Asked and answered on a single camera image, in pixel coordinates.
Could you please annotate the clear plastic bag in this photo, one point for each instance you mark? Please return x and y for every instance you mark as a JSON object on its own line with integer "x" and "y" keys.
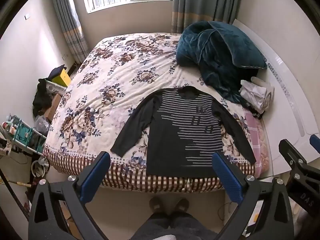
{"x": 42, "y": 126}

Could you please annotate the white folded clothes bundle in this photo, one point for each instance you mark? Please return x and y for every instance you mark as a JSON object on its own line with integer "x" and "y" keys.
{"x": 255, "y": 92}

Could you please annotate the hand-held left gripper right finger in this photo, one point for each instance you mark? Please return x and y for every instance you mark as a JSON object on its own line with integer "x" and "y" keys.
{"x": 228, "y": 177}

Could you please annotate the teal storage rack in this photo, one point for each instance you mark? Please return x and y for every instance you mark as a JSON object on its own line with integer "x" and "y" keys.
{"x": 25, "y": 135}

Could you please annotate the floral bedspread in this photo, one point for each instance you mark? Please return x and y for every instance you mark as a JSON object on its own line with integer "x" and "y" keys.
{"x": 105, "y": 85}

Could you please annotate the white headboard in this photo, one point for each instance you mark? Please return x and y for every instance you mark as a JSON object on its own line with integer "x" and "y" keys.
{"x": 282, "y": 80}

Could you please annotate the dark striped sweater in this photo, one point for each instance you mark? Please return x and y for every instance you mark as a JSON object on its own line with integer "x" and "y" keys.
{"x": 170, "y": 150}

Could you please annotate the grey-blue curtain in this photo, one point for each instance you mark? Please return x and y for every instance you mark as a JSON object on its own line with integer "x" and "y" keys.
{"x": 200, "y": 2}
{"x": 67, "y": 25}

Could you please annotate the person's grey trouser legs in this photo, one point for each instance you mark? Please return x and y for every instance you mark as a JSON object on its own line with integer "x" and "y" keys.
{"x": 172, "y": 227}

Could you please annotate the yellow box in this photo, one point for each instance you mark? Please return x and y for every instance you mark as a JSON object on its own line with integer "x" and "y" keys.
{"x": 62, "y": 78}

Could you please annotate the cardboard box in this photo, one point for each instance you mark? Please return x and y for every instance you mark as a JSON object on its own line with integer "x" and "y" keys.
{"x": 53, "y": 107}

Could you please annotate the grey slipper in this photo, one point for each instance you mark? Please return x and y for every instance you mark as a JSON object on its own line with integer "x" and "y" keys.
{"x": 180, "y": 205}
{"x": 156, "y": 205}

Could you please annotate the dark clothes pile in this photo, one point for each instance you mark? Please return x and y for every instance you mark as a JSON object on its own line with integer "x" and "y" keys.
{"x": 41, "y": 97}

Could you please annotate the white wall socket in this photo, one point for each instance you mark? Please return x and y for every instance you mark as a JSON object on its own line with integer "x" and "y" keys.
{"x": 27, "y": 16}

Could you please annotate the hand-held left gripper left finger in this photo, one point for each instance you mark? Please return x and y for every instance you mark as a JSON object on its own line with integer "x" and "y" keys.
{"x": 93, "y": 177}

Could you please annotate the pink checked quilt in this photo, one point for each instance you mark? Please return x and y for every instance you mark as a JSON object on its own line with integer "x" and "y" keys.
{"x": 255, "y": 135}

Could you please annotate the dark blue cloth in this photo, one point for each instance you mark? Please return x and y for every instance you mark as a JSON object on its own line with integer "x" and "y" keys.
{"x": 57, "y": 70}

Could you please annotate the teal plush blanket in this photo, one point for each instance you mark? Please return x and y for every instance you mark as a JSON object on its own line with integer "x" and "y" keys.
{"x": 215, "y": 55}

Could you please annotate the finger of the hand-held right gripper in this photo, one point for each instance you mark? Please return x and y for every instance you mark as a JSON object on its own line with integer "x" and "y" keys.
{"x": 291, "y": 153}
{"x": 315, "y": 142}

